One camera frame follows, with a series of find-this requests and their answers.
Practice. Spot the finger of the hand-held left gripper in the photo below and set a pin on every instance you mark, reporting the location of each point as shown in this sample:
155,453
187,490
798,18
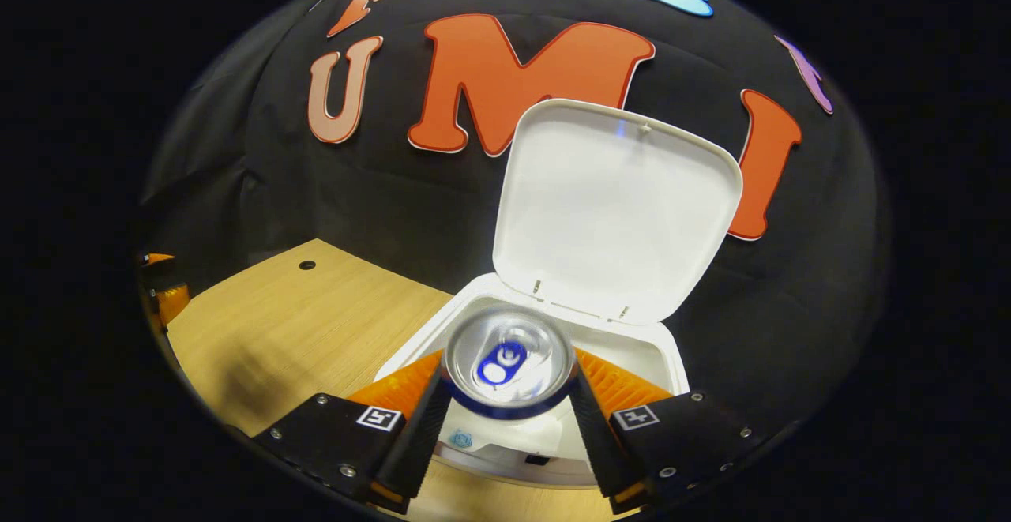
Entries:
156,257
172,301

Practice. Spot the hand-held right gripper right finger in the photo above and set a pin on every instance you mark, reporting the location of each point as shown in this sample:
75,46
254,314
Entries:
592,435

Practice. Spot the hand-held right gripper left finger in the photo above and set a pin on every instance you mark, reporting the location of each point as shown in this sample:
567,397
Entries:
415,435

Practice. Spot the blue paper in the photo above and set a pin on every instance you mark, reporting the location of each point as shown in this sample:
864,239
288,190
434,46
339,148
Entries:
460,438

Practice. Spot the blue pop can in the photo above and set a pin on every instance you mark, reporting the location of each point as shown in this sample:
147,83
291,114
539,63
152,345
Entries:
509,360

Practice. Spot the white desktop garbage bin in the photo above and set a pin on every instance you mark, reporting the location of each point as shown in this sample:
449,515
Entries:
616,206

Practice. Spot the wooden desktop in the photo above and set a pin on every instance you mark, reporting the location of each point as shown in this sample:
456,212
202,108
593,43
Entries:
300,324

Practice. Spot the black backdrop cloth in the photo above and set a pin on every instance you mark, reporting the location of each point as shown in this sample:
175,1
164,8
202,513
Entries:
395,206

